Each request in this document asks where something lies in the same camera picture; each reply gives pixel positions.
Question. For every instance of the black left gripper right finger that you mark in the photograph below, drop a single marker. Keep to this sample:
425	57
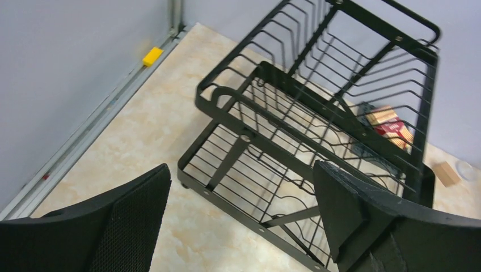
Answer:
370	229

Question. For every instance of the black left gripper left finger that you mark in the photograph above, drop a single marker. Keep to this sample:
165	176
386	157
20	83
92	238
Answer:
113	231

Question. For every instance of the black wire dish rack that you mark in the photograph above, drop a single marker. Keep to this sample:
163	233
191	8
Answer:
287	96

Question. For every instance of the small wooden block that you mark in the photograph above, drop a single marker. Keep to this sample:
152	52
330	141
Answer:
446	174

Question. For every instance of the clear round lid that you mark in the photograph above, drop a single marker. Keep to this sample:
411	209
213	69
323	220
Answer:
466	171

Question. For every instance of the yellow block on rail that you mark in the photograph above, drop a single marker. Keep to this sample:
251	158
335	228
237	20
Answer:
152	56

